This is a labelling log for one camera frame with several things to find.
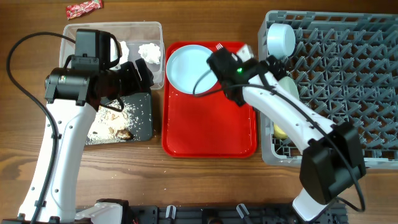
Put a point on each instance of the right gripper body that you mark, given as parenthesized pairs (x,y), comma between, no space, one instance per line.
(278,71)

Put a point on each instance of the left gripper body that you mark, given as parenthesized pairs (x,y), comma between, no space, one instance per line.
(129,83)

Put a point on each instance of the green bowl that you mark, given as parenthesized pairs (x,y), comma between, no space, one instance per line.
(289,85)

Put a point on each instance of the light blue bowl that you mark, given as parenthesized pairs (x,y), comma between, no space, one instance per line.
(280,40)

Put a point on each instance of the white napkin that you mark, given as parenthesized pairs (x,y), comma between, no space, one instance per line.
(150,53)
(124,50)

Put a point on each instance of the light blue plate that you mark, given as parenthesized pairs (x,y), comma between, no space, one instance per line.
(188,71)

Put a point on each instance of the rice and food scraps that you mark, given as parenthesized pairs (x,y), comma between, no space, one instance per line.
(112,124)

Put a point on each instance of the yellow plastic cup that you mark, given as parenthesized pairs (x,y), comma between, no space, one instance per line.
(279,133)

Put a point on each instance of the red snack wrapper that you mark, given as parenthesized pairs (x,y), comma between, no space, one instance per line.
(77,10)

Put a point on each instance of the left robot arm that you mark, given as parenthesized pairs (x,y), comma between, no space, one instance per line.
(73,94)

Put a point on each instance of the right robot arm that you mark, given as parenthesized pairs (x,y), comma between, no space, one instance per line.
(332,158)

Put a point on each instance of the grey dishwasher rack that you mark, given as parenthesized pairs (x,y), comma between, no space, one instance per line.
(345,68)

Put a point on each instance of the clear plastic bin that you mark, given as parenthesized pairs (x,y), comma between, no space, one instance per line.
(134,34)

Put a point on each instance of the black tray bin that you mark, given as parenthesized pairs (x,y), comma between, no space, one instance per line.
(140,115)

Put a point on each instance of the white plastic fork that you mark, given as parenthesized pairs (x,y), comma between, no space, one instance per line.
(219,46)

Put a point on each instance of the red serving tray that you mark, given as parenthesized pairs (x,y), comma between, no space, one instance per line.
(206,124)

